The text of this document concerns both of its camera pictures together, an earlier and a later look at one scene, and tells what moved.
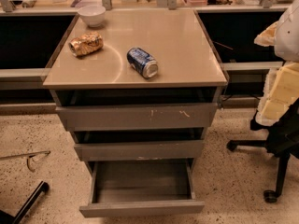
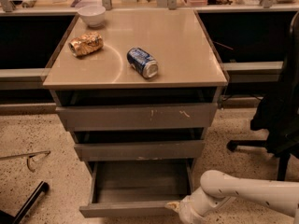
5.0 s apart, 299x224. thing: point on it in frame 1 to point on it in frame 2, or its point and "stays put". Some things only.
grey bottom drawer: [141, 187] stays put
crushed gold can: [85, 44] stays put
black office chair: [281, 139] stays put
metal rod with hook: [26, 155] stays put
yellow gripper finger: [267, 36] to [175, 205]
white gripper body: [288, 37] to [189, 209]
